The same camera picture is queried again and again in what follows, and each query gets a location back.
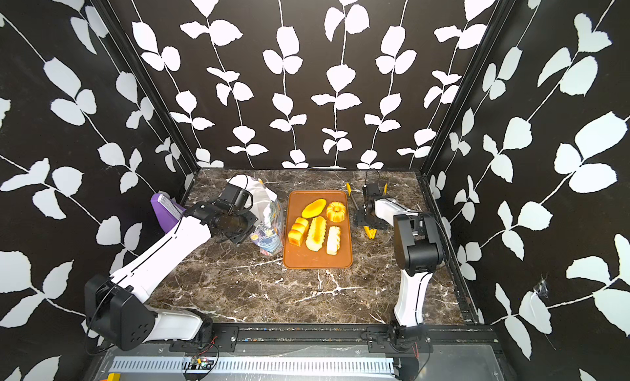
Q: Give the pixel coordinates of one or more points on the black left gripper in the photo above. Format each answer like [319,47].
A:
[253,220]

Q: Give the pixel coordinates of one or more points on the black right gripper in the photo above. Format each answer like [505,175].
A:
[358,218]

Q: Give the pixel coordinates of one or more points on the yellow handled metal tongs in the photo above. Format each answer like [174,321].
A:
[369,206]

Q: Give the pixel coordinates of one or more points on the pale glazed bread loaf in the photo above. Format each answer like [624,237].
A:
[333,243]

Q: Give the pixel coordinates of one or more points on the long ridged yellow bread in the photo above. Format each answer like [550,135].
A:
[316,234]

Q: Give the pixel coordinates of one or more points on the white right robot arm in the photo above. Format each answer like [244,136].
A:
[418,249]

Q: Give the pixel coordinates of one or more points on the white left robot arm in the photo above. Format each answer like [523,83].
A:
[116,306]

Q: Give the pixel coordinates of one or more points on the oval yellow bread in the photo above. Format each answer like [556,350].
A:
[314,209]

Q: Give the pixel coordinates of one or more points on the segmented pull-apart bread roll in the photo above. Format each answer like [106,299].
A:
[296,234]

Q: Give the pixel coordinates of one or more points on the brown plastic tray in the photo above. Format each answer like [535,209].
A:
[300,257]

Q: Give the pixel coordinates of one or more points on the purple plastic box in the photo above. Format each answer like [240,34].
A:
[167,211]

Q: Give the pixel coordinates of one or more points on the small electronics circuit board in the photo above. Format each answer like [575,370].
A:
[199,364]

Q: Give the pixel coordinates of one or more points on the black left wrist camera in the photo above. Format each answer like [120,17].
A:
[234,199]

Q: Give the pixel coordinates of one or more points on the ring shaped bundt bread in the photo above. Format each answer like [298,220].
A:
[336,212]

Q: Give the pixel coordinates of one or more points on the black front mounting rail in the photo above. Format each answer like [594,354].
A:
[386,339]

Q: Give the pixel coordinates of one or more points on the white slotted cable duct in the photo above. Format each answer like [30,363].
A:
[310,366]

